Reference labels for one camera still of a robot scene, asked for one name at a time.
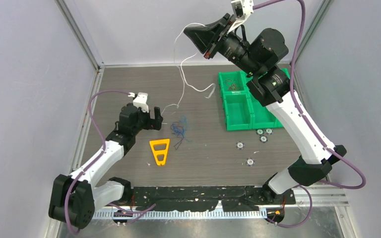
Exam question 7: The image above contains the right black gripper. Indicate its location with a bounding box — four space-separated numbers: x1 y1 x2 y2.
183 13 261 77

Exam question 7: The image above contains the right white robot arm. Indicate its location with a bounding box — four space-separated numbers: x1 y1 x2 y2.
184 14 346 204

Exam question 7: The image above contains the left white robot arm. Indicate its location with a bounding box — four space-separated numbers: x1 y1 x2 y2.
48 103 163 229

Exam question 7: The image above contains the green compartment bin tray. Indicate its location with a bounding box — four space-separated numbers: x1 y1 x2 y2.
218 71 283 131

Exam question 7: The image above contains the poker chip centre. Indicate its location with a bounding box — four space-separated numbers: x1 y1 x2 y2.
236 141 245 150

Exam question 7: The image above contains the poker chip lower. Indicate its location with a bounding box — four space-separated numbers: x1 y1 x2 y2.
246 158 254 167

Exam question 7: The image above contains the poker chip right upper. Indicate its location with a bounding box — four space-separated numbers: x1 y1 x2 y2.
265 128 273 135

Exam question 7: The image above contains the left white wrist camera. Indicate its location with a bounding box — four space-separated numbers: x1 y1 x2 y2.
128 92 149 113

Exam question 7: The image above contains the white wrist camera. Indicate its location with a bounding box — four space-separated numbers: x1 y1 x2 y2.
228 0 254 33
128 92 149 113

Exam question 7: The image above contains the yellow triangular plastic frame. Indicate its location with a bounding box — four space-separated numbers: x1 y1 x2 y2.
149 139 170 166

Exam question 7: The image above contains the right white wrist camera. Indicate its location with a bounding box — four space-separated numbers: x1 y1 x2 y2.
228 0 254 33

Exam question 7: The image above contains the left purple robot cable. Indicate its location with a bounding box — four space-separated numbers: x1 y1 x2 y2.
63 90 157 236

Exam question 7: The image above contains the slotted aluminium cable duct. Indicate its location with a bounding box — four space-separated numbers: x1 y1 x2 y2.
93 208 268 220

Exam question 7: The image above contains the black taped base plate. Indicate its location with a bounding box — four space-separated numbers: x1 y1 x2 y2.
121 185 296 212

